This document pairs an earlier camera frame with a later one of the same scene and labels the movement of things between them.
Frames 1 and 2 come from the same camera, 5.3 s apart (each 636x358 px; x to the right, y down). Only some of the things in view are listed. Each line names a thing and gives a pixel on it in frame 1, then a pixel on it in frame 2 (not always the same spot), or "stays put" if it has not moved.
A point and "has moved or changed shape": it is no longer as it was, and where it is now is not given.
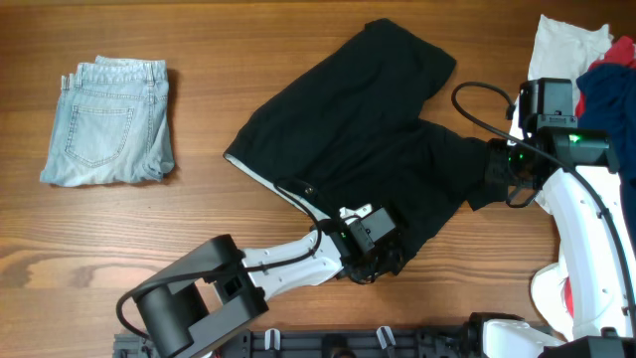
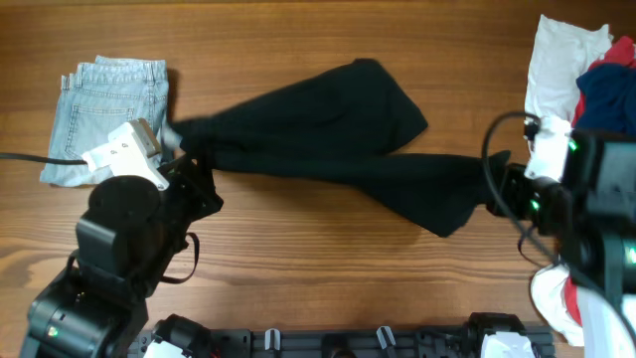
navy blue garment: [607, 102] stays put
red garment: [568, 294] stays put
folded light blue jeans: [112, 125] stays put
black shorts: [347, 133] has moved or changed shape
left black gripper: [386, 260] → [200, 186]
